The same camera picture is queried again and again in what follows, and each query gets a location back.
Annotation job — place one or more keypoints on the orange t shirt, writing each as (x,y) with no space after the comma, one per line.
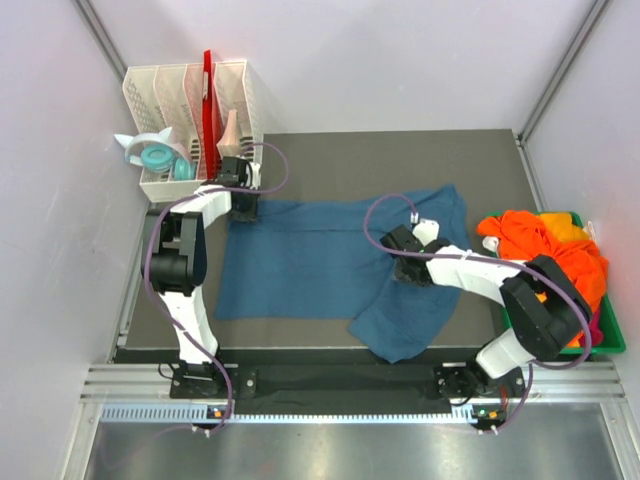
(555,250)

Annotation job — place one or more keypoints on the grey slotted cable duct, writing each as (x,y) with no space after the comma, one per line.
(205,414)

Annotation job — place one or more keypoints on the aluminium frame post right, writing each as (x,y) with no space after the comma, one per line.
(578,42)

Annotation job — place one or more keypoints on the teal cat ear headphones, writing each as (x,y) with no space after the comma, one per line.
(159,153)

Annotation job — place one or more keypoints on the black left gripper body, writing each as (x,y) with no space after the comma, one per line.
(246,212)

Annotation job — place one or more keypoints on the aluminium frame post left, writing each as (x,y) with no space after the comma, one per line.
(104,41)

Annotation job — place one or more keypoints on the white t shirt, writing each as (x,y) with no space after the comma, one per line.
(491,243)

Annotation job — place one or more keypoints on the green plastic basket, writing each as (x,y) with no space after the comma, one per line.
(612,330)

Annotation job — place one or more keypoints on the blue t shirt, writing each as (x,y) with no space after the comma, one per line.
(314,260)

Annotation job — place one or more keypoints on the red folder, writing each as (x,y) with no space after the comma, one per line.
(211,120)

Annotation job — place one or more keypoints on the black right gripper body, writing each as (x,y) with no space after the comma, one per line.
(400,274)

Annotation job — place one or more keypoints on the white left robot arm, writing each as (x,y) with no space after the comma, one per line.
(174,263)

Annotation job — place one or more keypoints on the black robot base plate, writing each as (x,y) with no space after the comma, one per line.
(342,381)

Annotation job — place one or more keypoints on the aluminium frame post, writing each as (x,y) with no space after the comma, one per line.
(104,41)
(578,42)

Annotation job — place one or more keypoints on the magenta t shirt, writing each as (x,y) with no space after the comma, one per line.
(597,336)

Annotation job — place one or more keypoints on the beige book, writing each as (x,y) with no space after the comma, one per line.
(229,144)

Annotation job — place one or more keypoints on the white file organizer rack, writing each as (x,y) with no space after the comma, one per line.
(160,96)

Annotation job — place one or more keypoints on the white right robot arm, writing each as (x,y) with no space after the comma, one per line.
(545,309)

